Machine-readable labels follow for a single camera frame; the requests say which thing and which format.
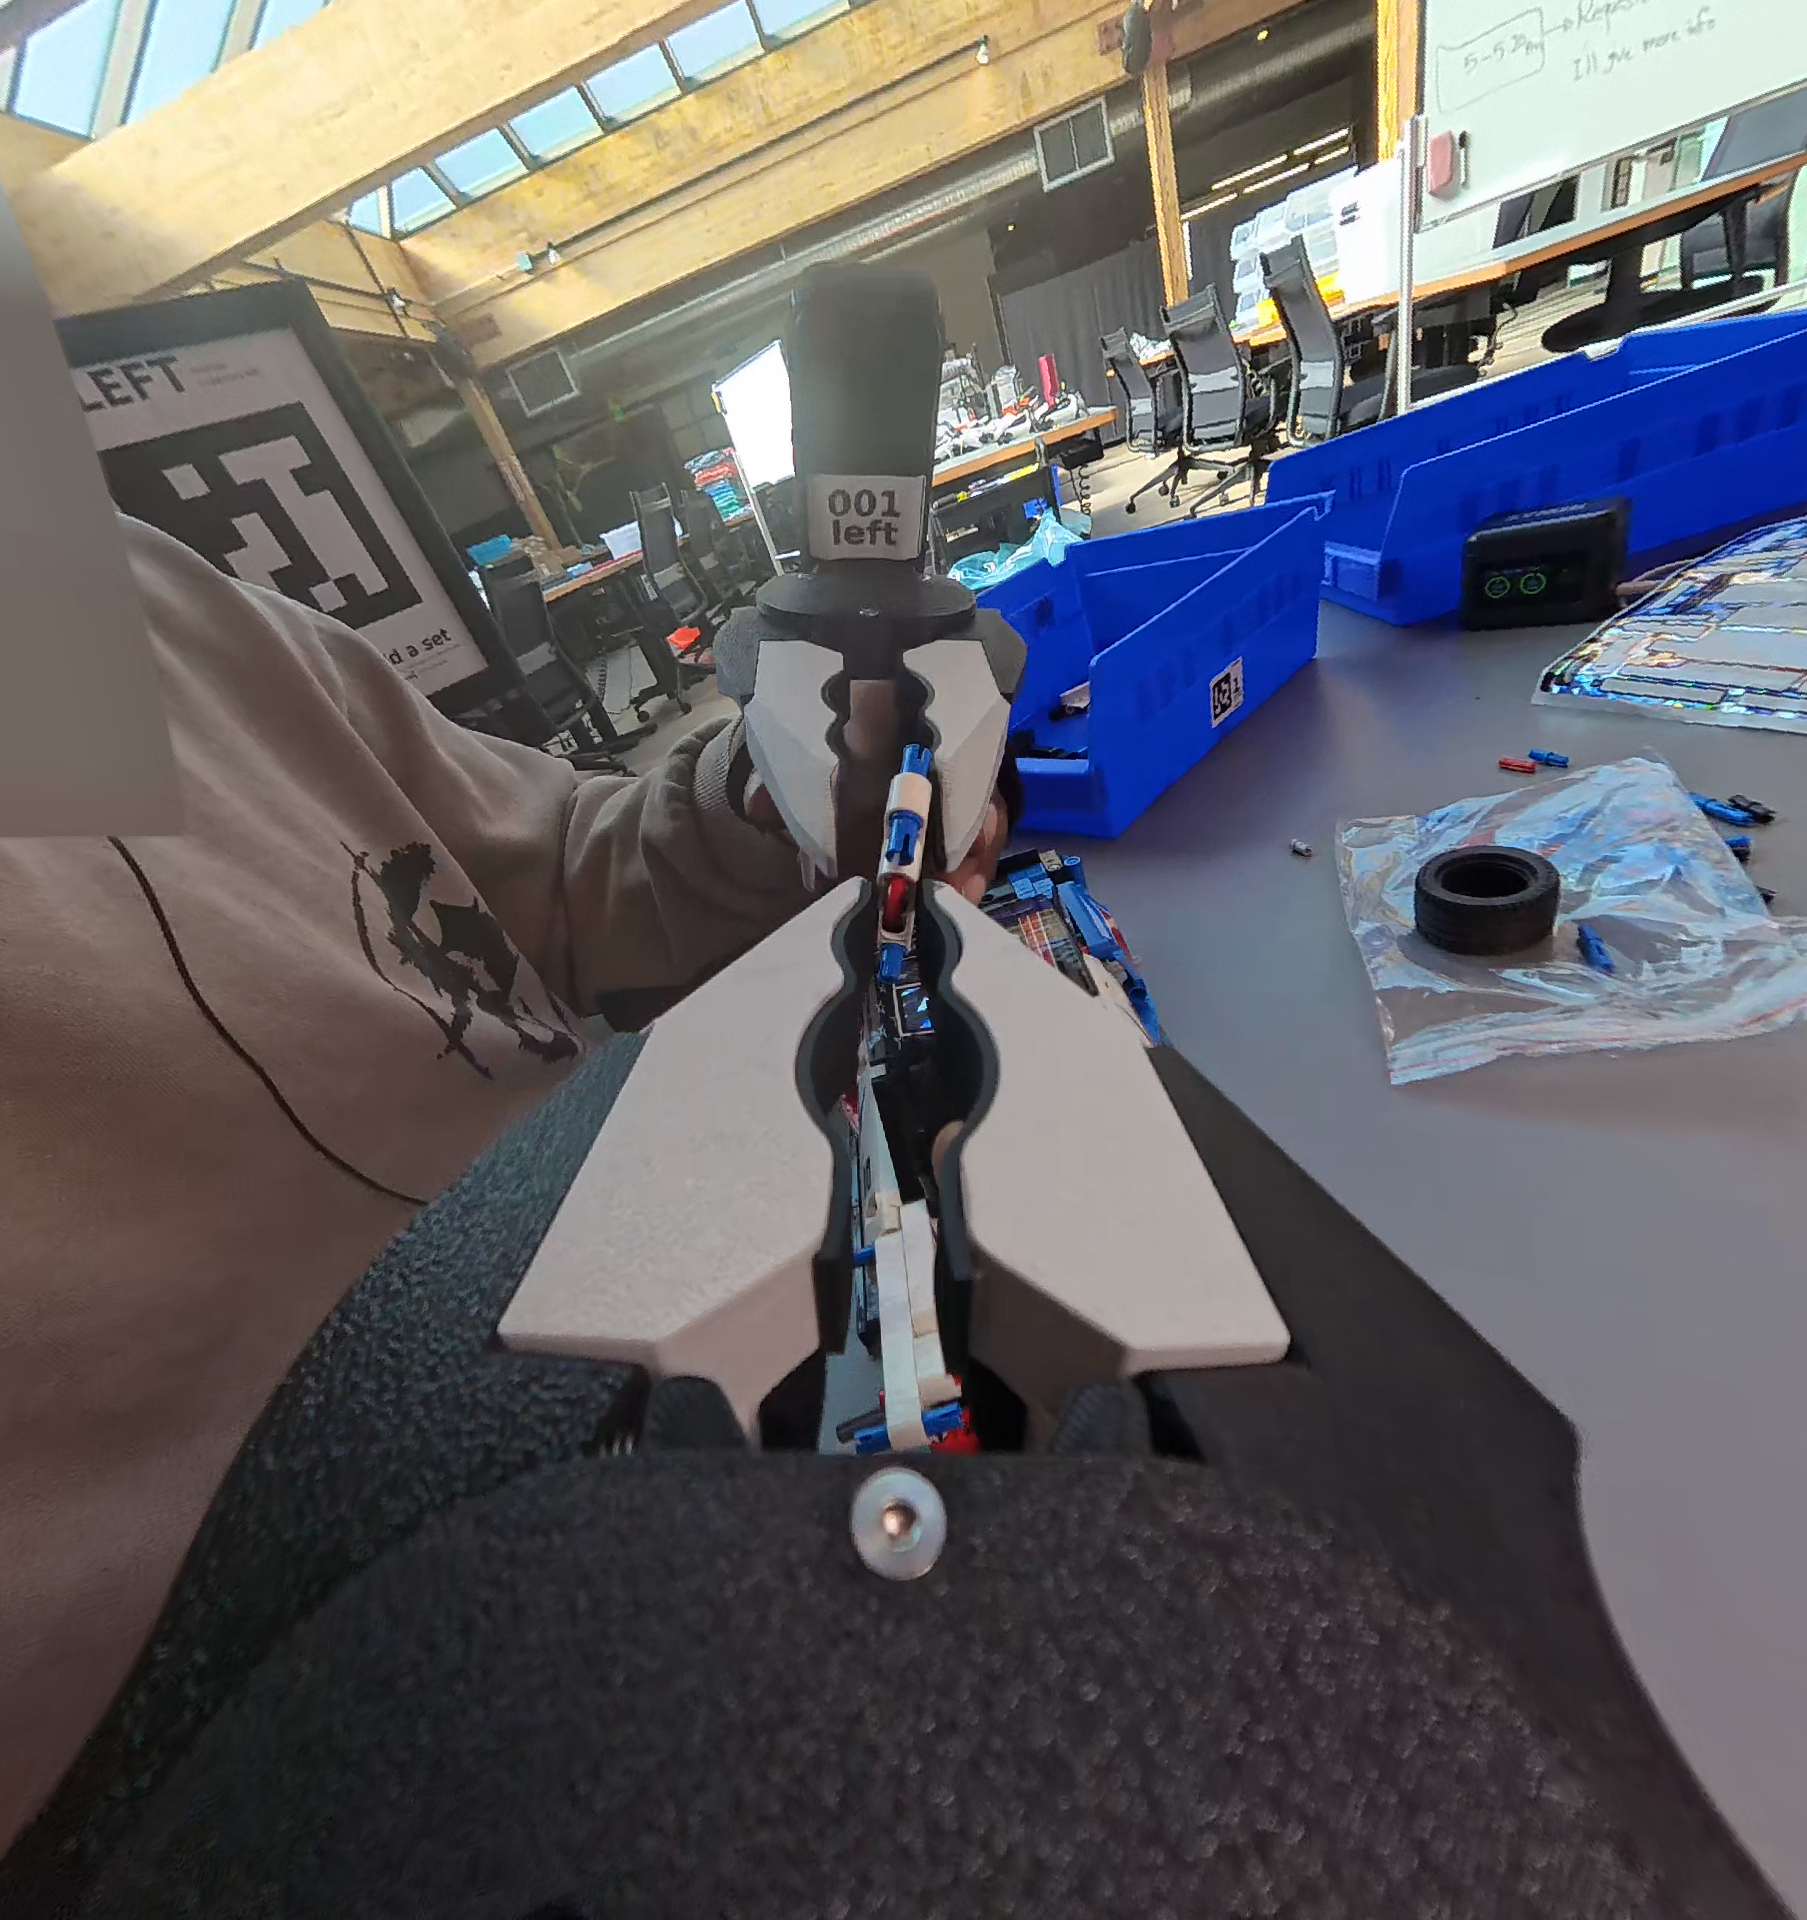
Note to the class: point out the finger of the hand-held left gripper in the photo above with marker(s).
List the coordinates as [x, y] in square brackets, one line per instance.
[793, 735]
[972, 720]

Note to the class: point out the grey desk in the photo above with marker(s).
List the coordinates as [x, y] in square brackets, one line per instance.
[1444, 1275]

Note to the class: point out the teal plastic sheet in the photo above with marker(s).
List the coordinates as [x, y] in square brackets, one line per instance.
[1032, 543]

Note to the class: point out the bright monitor screen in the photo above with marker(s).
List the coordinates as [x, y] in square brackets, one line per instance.
[760, 412]

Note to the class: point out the framed marker poster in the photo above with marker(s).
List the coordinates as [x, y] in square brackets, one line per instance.
[245, 451]

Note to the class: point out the person's left hand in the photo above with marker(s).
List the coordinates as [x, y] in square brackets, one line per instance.
[986, 849]

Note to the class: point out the brick-built toy race car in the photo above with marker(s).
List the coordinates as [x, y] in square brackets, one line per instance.
[904, 1321]

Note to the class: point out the shiny printed booklet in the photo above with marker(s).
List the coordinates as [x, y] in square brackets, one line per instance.
[1714, 660]

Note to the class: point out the person's left forearm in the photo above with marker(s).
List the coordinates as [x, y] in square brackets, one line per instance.
[648, 871]

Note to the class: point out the pile of blue red pins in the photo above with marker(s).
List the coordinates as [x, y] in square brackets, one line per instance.
[1639, 871]

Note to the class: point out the white brick beam with pins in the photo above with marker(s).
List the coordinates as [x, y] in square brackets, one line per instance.
[904, 840]

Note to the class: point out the black office chair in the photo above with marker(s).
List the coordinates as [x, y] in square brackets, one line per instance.
[662, 572]
[1303, 330]
[1211, 383]
[528, 645]

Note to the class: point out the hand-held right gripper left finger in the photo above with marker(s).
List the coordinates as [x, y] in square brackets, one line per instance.
[662, 1199]

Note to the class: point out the white whiteboard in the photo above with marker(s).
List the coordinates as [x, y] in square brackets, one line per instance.
[1593, 91]

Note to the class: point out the blue storage bin white label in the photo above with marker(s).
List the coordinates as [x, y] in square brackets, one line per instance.
[1144, 676]

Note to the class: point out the clear zip bag red seal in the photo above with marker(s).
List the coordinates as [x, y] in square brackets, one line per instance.
[1593, 1005]

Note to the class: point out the blue plastic storage bin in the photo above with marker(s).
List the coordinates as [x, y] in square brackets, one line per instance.
[1593, 436]

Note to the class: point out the black rubber toy tyre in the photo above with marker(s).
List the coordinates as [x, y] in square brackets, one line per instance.
[1444, 909]

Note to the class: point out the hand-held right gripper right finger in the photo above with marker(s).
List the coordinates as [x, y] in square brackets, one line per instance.
[1129, 1199]

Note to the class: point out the long wooden work table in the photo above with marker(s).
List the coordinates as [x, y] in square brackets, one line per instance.
[1533, 258]

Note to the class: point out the black device with green lights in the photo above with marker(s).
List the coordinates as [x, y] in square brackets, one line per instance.
[1542, 572]

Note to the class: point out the grey wall air vent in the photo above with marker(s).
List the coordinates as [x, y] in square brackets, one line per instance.
[1074, 146]
[540, 383]

